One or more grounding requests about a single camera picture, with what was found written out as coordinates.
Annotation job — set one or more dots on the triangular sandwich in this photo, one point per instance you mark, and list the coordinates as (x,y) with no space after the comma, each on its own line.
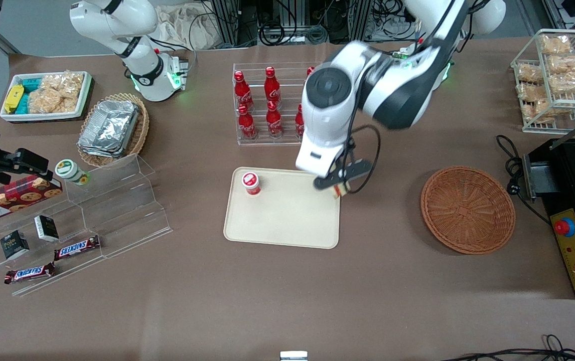
(342,190)

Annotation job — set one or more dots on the green-lidded yogurt cup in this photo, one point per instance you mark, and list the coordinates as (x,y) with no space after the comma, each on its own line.
(69,170)

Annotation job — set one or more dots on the clear acrylic bottle rack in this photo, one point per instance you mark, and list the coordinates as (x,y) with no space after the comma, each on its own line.
(272,141)

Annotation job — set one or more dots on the teal snack packet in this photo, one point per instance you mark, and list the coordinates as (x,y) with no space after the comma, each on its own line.
(30,84)

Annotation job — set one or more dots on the stacked aluminium foil containers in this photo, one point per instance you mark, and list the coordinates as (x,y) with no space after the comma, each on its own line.
(109,128)

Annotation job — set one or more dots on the red emergency stop button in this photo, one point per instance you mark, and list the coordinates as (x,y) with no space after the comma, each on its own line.
(565,227)

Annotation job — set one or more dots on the red cola bottle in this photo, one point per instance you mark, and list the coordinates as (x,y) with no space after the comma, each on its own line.
(242,90)
(274,120)
(298,123)
(272,85)
(310,71)
(247,123)

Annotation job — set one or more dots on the brown Snickers bar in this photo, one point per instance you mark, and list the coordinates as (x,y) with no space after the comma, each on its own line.
(77,247)
(29,273)

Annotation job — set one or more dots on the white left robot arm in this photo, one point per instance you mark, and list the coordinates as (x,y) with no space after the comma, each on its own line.
(337,115)

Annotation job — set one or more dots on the red-lidded small cup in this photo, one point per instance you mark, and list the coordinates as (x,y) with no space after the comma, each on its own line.
(251,182)

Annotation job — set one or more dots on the oval light wicker basket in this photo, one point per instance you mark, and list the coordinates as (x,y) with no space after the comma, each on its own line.
(139,135)

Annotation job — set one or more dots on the clear acrylic stepped stand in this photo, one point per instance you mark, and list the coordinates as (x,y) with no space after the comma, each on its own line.
(122,210)

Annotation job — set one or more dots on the small white metal object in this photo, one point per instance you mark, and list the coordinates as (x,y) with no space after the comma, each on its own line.
(293,356)

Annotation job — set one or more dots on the beige plastic serving tray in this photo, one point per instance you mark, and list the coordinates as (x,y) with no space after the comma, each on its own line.
(287,220)

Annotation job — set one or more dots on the beige cloth bag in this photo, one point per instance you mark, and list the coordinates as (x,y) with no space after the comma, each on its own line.
(182,25)

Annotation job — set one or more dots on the small black white carton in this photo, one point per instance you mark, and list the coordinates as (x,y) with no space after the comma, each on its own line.
(46,228)

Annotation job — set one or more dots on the round brown wicker basket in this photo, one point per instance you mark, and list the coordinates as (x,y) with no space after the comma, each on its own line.
(468,210)

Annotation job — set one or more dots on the aluminium frame rack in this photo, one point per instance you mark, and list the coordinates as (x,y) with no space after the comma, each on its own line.
(352,20)

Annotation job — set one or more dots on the clear bag of pastry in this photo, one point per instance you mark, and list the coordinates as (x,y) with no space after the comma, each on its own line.
(530,73)
(568,63)
(556,45)
(531,92)
(538,111)
(568,82)

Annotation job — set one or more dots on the yellow snack packet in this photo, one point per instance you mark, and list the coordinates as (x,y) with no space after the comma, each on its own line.
(14,98)

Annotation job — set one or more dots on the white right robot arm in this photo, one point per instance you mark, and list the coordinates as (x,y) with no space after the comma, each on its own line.
(142,65)

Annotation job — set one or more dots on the red tartan cookie box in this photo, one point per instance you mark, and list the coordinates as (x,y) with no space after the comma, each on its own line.
(14,198)

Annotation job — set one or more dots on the white rectangular snack bin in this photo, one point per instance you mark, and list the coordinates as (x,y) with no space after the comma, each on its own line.
(11,116)

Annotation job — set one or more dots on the clear bag of crackers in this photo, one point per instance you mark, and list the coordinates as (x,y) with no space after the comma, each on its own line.
(56,93)

